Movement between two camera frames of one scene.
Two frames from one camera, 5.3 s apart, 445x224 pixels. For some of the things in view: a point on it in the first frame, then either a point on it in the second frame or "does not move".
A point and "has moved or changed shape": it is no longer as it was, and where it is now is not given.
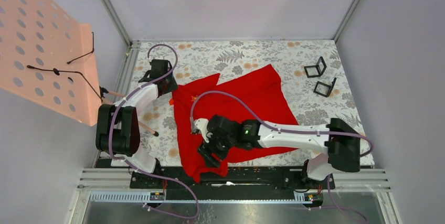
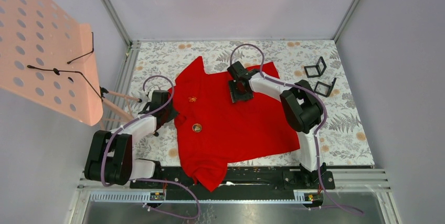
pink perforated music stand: x=46 y=56 does not move
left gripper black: x=172 y=86 to x=172 y=114
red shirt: x=260 y=88 has moved or changed shape
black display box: x=324 y=89 does not move
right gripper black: x=207 y=149 to x=236 y=96
